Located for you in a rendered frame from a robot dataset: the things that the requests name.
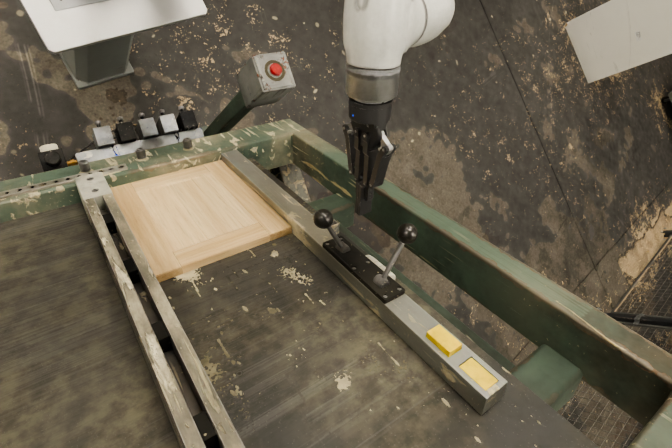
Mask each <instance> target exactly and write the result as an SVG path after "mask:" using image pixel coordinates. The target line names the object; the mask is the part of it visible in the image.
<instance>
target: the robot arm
mask: <svg viewBox="0 0 672 448"><path fill-rule="evenodd" d="M454 10H455V2H454V0H345V1H344V12H343V43H344V47H345V51H346V88H345V92H346V94H347V95H348V96H349V118H350V119H351V123H349V124H345V125H343V126H342V128H343V132H344V135H345V140H346V149H347V159H348V168H349V174H350V175H354V179H355V181H356V190H355V192H356V202H355V213H356V214H358V215H359V216H361V215H363V214H366V213H369V212H371V205H372V199H373V193H374V188H375V187H377V186H380V185H382V184H383V181H384V178H385V175H386V172H387V168H388V165H389V162H390V159H391V155H392V154H393V153H394V151H395V150H396V148H397V147H396V144H394V143H393V144H390V142H389V140H388V139H387V135H388V132H387V127H386V125H387V123H388V121H389V120H390V118H391V112H392V102H393V99H394V98H395V97H396V96H397V93H398V83H399V73H400V69H401V67H400V64H401V59H402V55H403V54H404V53H405V52H407V50H408V49H409V48H411V47H416V46H420V45H422V44H425V43H427V42H429V41H431V40H433V39H434V38H436V37H437V36H438V35H439V34H440V33H441V32H442V31H443V30H444V29H445V28H446V27H447V26H448V25H449V24H450V22H451V20H452V18H453V14H454ZM354 166H355V168H354Z"/></svg>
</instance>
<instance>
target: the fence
mask: <svg viewBox="0 0 672 448"><path fill-rule="evenodd" d="M221 158H222V161H223V162H224V163H225V164H226V165H227V166H228V167H229V168H230V169H232V170H233V171H234V172H235V173H236V174H237V175H238V176H239V177H240V178H241V179H242V180H243V181H244V182H245V183H246V184H247V185H248V186H249V187H250V188H252V189H253V190H254V191H255V192H256V193H257V194H258V195H259V196H260V197H261V198H262V199H263V200H264V201H265V202H266V203H267V204H268V205H269V206H271V207H272V208H273V209H274V210H275V211H276V212H277V213H278V214H279V215H280V216H281V217H282V218H283V219H284V220H285V221H286V222H287V223H288V224H289V225H291V226H292V233H293V234H294V235H295V236H296V237H297V238H298V239H299V240H300V241H301V242H302V243H303V244H304V245H305V246H306V247H307V248H308V249H309V250H311V251H312V252H313V253H314V254H315V255H316V256H317V257H318V258H319V259H320V260H321V261H322V262H323V263H324V264H325V265H326V266H327V267H328V268H329V269H330V270H331V271H332V272H333V273H334V274H335V275H336V276H337V277H338V278H339V279H340V280H342V281H343V282H344V283H345V284H346V285H347V286H348V287H349V288H350V289H351V290H352V291H353V292H354V293H355V294H356V295H357V296H358V297H359V298H360V299H361V300H362V301H363V302H364V303H365V304H366V305H367V306H368V307H369V308H370V309H372V310H373V311H374V312H375V313H376V314H377V315H378V316H379V317H380V318H381V319H382V320H383V321H384V322H385V323H386V324H387V325H388V326H389V327H390V328H391V329H392V330H393V331H394V332H395V333H396V334H397V335H398V336H399V337H400V338H402V339H403V340H404V341H405V342H406V343H407V344H408V345H409V346H410V347H411V348H412V349H413V350H414V351H415V352H416V353H417V354H418V355H419V356H420V357H421V358H422V359H423V360H424V361H425V362H426V363H427V364H428V365H429V366H430V367H432V368H433V369H434V370H435V371H436V372H437V373H438V374H439V375H440V376H441V377H442V378H443V379H444V380H445V381H446V382H447V383H448V384H449V385H450V386H451V387H452V388H453V389H454V390H455V391H456V392H457V393H458V394H459V395H460V396H462V397H463V398H464V399H465V400H466V401H467V402H468V403H469V404H470V405H471V406H472V407H473V408H474V409H475V410H476V411H477V412H478V413H479V414H480V415H483V414H484V413H485V412H486V411H487V410H489V409H490V408H491V407H492V406H493V405H495V404H496V403H497V402H498V401H499V400H501V399H502V397H503V394H504V392H505V389H506V386H507V383H508V382H507V381H506V380H505V379H504V378H503V377H502V376H501V375H499V374H498V373H497V372H496V371H495V370H494V369H492V368H491V367H490V366H489V365H488V364H487V363H485V362H484V361H483V360H482V359H481V358H480V357H478V356H477V355H476V354H475V353H474V352H473V351H471V350H470V349H469V348H468V347H467V346H466V345H464V344H463V343H462V342H461V341H460V340H459V339H457V338H456V337H455V336H454V335H453V334H451V333H450V332H449V331H448V330H447V329H446V328H444V327H443V326H442V325H441V324H440V323H439V322H437V321H436V320H435V319H434V318H433V317H432V316H430V315H429V314H428V313H427V312H426V311H425V310H423V309H422V308H421V307H420V306H419V305H418V304H416V303H415V302H414V301H413V300H412V299H411V298H409V297H408V296H407V295H406V294H403V295H401V296H400V297H398V298H396V299H394V300H392V301H390V302H388V303H387V304H384V303H383V302H382V301H381V300H380V299H378V298H377V297H376V296H375V295H374V294H373V293H372V292H371V291H370V290H369V289H368V288H367V287H365V286H364V285H363V284H362V283H361V282H360V281H359V280H358V279H357V278H356V277H355V276H354V275H352V274H351V273H350V272H349V271H348V270H347V269H346V268H345V267H344V266H343V265H342V264H341V263H339V262H338V261H337V260H336V259H335V258H334V257H333V256H332V255H331V254H330V253H329V252H328V251H326V250H325V249H324V248H323V242H326V241H328V240H331V239H333V237H332V236H331V234H330V233H329V231H328V230H327V228H326V229H320V228H318V227H317V226H316V225H315V224H314V221H313V216H314V215H312V214H311V213H310V212H309V211H308V210H307V209H305V208H304V207H303V206H302V205H301V204H300V203H298V202H297V201H296V200H295V199H294V198H293V197H291V196H290V195H289V194H288V193H287V192H286V191H284V190H283V189H282V188H281V187H280V186H279V185H277V184H276V183H275V182H274V181H273V180H272V179H270V178H269V177H268V176H267V175H266V174H265V173H263V172H262V171H261V170H260V169H259V168H258V167H256V166H255V165H254V164H253V163H252V162H251V161H249V160H248V159H247V158H246V157H245V156H244V155H242V154H241V153H240V152H239V151H238V150H233V151H229V152H225V153H221ZM439 324H440V325H441V326H442V327H443V328H444V329H445V330H447V331H448V332H449V333H450V334H451V335H452V336H454V337H455V338H456V339H457V340H458V341H459V342H461V343H462V347H461V350H459V351H458V352H456V353H455V354H453V355H452V356H450V357H448V356H447V355H446V354H444V353H443V352H442V351H441V350H440V349H439V348H438V347H437V346H436V345H435V344H433V343H432V342H431V341H430V340H429V339H428V338H427V337H426V333H427V331H429V330H431V329H432V328H434V327H436V326H437V325H439ZM470 358H473V359H474V360H475V361H476V362H477V363H479V364H480V365H481V366H482V367H483V368H484V369H485V370H487V371H488V372H489V373H490V374H491V375H492V376H493V377H495V378H496V379H497V380H498V382H497V383H495V384H494V385H493V386H491V387H490V388H489V389H488V390H486V391H485V390H484V389H483V388H482V387H481V386H480V385H478V384H477V383H476V382H475V381H474V380H473V379H472V378H471V377H470V376H469V375H467V374H466V373H465V372H464V371H463V370H462V369H461V368H460V367H459V366H461V365H462V364H463V363H465V362H466V361H468V360H469V359H470Z"/></svg>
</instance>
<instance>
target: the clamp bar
mask: <svg viewBox="0 0 672 448"><path fill-rule="evenodd" d="M74 179H75V182H76V186H77V189H78V192H79V195H80V198H81V201H82V204H83V206H84V209H85V211H86V214H87V216H88V219H89V221H90V224H91V225H92V228H93V230H94V233H95V235H96V238H97V240H98V243H99V245H100V248H101V250H102V253H103V255H104V258H105V260H106V263H107V265H108V268H109V270H110V273H111V275H112V278H113V280H114V283H115V285H116V288H117V290H118V293H119V295H120V298H121V300H122V303H123V305H124V308H125V310H126V313H127V315H128V318H129V320H130V323H131V325H132V328H133V330H134V333H135V335H136V338H137V340H138V342H139V345H140V347H141V350H142V352H143V355H144V357H145V360H146V362H147V365H148V367H149V370H150V372H151V375H152V377H153V380H154V382H155V385H156V387H157V390H158V392H159V395H160V397H161V400H162V402H163V405H164V407H165V410H166V412H167V415H168V417H169V420H170V422H171V425H172V427H173V430H174V432H175V435H176V437H177V440H178V442H179V445H180V447H181V448H245V446H244V444H243V442H242V440H241V438H240V437H239V435H238V433H237V431H236V429H235V427H234V425H233V423H232V421H231V419H230V417H229V416H228V414H227V412H226V410H225V408H224V406H223V404H222V402H221V400H220V398H219V396H218V395H217V393H216V391H215V389H214V387H213V385H212V383H211V381H210V379H209V377H208V375H207V374H206V372H205V370H204V368H203V366H202V364H201V362H200V360H199V358H198V356H197V354H196V353H195V351H194V349H193V347H192V345H191V343H190V341H189V339H188V337H187V335H186V333H185V332H184V330H183V328H182V326H181V324H180V322H179V320H178V318H177V316H176V314H175V312H174V311H173V309H172V307H171V305H170V303H169V301H168V299H167V297H166V295H165V293H164V291H163V290H162V288H161V286H160V284H159V282H158V280H157V278H156V276H155V274H154V272H153V270H152V269H151V267H150V265H149V263H148V261H147V259H146V257H145V255H144V253H143V251H142V249H141V248H140V246H139V244H138V242H137V240H136V238H135V236H134V234H133V232H132V230H131V229H130V227H129V225H128V223H127V221H126V219H125V217H124V215H123V213H122V211H121V209H120V208H119V206H118V204H117V202H116V200H115V198H114V196H113V193H112V191H111V189H110V187H109V185H108V183H107V181H106V179H105V177H104V176H103V174H102V172H96V173H92V174H88V175H83V176H79V177H75V178H74Z"/></svg>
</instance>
